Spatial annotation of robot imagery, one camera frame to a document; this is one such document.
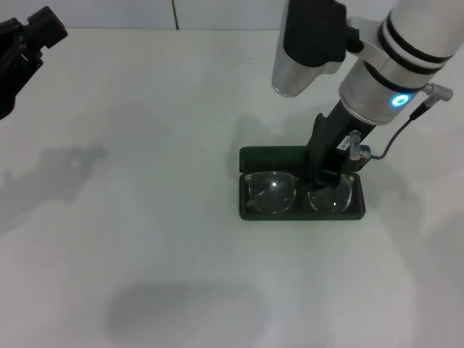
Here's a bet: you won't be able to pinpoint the right gripper cable with plugs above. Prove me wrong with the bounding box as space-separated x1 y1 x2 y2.
347 82 455 161

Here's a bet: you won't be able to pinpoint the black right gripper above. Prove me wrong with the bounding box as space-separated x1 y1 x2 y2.
307 101 376 191

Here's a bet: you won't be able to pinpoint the clear white glasses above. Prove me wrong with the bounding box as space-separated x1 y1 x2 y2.
243 170 355 215

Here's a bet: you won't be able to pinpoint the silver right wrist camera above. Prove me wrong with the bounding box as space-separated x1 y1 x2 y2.
271 0 363 98

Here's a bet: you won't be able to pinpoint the green glasses case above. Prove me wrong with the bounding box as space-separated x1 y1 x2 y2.
238 145 366 222

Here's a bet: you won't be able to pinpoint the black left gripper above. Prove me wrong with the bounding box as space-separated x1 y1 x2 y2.
0 6 69 120

